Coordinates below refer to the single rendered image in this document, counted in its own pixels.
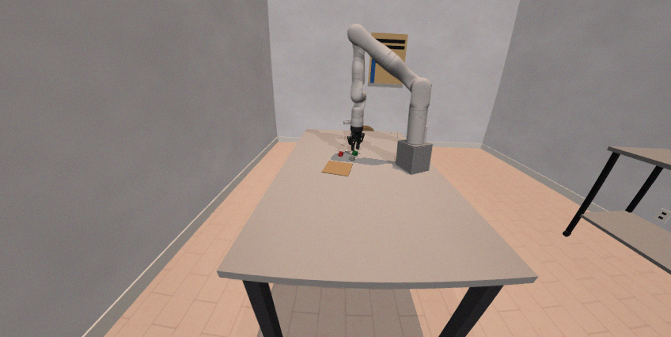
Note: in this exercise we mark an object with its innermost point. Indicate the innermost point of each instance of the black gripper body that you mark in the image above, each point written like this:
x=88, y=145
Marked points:
x=356, y=131

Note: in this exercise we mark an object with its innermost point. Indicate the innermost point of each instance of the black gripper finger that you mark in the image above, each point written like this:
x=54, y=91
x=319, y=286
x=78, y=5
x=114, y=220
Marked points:
x=361, y=136
x=350, y=141

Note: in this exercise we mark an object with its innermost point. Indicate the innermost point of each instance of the tan flat mat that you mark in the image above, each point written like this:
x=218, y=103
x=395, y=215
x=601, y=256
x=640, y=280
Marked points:
x=337, y=168

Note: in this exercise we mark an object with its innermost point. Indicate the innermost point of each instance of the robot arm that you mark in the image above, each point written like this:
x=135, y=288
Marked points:
x=420, y=88

